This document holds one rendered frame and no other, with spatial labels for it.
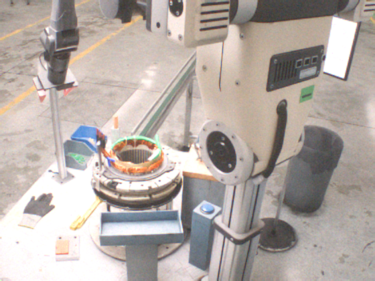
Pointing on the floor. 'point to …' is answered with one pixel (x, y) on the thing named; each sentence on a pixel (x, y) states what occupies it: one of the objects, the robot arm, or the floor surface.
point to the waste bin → (307, 184)
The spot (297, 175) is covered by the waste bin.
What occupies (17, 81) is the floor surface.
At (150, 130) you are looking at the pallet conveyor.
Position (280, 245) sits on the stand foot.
